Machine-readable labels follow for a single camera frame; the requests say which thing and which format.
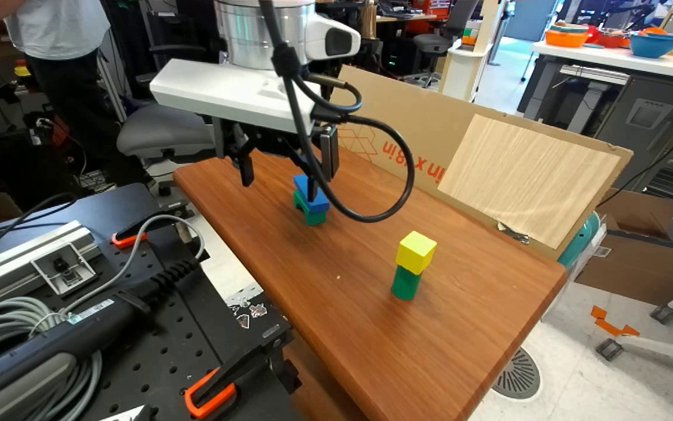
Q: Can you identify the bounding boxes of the aluminium extrusion rail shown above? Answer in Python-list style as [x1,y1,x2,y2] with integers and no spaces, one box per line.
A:
[0,220,104,300]

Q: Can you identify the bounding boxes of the orange bowl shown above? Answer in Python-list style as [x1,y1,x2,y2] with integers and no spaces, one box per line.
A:
[545,29,589,50]

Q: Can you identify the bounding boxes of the black clamp orange tip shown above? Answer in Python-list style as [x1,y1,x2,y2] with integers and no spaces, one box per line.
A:
[183,322,299,421]

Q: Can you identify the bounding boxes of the white work table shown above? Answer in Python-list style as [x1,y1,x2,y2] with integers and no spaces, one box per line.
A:
[532,39,673,84]

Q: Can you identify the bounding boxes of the standing person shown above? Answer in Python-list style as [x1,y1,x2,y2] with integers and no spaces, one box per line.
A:
[0,0,124,186]

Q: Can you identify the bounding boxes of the grey office chair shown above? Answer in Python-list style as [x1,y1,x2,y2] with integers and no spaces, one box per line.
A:
[115,103,217,161]

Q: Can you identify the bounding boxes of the yellow cube block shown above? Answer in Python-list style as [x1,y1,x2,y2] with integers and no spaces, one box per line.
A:
[394,229,439,277]

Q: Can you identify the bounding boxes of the brown cardboard box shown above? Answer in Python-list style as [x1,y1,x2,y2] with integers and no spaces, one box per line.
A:
[578,190,673,306]

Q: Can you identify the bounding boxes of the teal round object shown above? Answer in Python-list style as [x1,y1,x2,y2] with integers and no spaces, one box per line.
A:
[557,211,603,271]

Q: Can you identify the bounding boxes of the round floor drain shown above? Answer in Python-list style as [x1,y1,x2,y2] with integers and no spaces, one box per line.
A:
[492,347,541,402]

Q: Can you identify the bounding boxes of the light wooden board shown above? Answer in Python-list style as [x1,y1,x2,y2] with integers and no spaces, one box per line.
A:
[436,113,623,251]

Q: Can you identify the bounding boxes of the black clamp orange handles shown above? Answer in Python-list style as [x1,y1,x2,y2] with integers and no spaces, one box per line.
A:
[110,225,151,253]

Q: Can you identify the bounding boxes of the blue rectangular block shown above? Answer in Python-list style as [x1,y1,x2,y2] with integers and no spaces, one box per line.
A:
[292,170,332,215]

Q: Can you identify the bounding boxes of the orange floor tape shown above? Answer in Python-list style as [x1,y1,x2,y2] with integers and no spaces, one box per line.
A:
[589,305,642,340]

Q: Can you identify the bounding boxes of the green arch block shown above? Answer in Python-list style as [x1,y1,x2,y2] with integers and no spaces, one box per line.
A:
[292,190,330,229]

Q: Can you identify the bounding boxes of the grey cable bundle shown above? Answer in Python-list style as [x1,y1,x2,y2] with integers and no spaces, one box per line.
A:
[0,296,58,370]

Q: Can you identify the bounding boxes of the blue bowl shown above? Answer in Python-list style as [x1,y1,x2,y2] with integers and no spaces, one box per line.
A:
[628,30,673,59]

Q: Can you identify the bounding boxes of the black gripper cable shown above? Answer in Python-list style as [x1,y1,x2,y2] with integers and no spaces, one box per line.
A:
[256,0,416,225]

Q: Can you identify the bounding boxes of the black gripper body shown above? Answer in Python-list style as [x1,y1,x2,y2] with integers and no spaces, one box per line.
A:
[221,119,346,170]

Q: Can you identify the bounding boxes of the green rectangular block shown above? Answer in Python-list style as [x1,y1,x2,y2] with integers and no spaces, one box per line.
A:
[389,265,426,301]

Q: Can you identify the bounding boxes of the black corrugated hose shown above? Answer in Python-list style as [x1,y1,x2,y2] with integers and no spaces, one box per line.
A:
[0,259,198,408]

